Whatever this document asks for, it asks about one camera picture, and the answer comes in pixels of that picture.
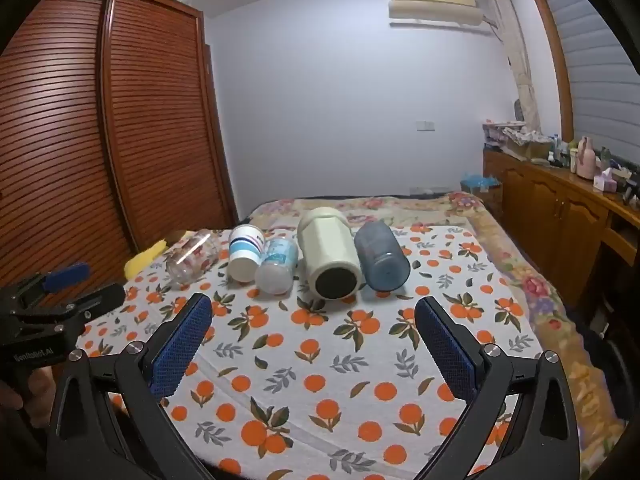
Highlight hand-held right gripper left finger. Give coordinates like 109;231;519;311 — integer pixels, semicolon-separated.
47;292;216;480

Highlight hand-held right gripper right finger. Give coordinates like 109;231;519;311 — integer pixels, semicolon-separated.
414;296;583;480

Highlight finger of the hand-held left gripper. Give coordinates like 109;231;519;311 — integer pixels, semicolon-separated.
0;261;91;311
22;282;127;328

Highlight clear printed glass cup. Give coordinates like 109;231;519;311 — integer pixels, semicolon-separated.
166;229;221;288

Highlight white blue-striped paper cup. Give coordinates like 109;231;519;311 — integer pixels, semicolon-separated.
227;225;266;283

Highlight blue translucent plastic cup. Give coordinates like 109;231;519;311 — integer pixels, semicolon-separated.
354;220;411;292

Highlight clear blue-label plastic cup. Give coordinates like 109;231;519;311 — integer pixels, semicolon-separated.
255;238;299;295

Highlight large cream insulated cup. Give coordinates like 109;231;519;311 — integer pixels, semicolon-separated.
297;207;363;300

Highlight person's left hand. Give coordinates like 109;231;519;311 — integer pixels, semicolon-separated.
0;366;57;418

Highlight yellow cloth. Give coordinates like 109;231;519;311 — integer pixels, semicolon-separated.
124;230;191;279

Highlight floral bedspread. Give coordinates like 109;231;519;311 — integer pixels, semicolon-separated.
240;192;628;466

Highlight orange-fruit printed blanket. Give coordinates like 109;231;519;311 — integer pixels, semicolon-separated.
75;222;576;480

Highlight brown slatted wooden wardrobe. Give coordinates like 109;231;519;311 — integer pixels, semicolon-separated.
0;0;239;301

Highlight blue plastic bag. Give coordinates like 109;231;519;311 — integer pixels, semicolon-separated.
459;173;502;197

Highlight wooden sideboard cabinet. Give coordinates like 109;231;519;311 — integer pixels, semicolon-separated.
482;149;640;313

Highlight floral storage box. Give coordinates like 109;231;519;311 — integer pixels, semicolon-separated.
482;121;507;152

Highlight cardboard box with cloth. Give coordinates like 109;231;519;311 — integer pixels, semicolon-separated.
501;126;552;161

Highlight pink bottle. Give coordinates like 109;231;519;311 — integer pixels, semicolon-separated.
576;137;597;177

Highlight beige curtain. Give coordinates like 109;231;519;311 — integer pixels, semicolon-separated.
481;0;543;133

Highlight grey window blinds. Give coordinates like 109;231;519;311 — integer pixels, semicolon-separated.
530;0;640;173

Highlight white wall air conditioner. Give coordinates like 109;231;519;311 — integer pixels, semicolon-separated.
387;0;494;29

